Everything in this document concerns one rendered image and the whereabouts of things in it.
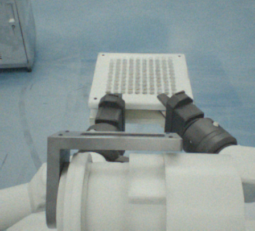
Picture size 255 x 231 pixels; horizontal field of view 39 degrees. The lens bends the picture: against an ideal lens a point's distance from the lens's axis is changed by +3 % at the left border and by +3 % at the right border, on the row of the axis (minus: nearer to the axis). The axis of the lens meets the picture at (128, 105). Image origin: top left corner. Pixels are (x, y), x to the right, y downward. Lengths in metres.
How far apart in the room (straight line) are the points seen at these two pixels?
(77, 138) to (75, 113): 2.23
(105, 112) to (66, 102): 1.83
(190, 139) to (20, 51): 2.25
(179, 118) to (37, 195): 0.32
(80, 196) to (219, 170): 0.09
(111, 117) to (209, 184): 0.52
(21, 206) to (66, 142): 0.41
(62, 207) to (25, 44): 2.61
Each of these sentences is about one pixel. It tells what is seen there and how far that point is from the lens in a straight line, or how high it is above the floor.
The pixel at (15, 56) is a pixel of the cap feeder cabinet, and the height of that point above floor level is 0.16.
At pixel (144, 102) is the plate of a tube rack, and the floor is 1.01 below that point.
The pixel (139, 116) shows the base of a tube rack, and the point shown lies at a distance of 0.85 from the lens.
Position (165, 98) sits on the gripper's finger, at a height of 1.02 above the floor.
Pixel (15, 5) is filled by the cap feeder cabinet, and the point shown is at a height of 0.54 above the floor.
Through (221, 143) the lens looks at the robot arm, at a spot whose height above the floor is 1.03.
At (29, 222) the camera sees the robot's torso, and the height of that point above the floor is 1.21.
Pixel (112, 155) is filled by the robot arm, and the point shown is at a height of 1.02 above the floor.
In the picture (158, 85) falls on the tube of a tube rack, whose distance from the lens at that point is 0.87.
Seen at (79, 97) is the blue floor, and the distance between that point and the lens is 2.61.
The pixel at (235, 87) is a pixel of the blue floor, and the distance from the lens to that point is 2.80.
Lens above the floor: 1.49
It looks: 37 degrees down
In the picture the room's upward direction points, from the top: straight up
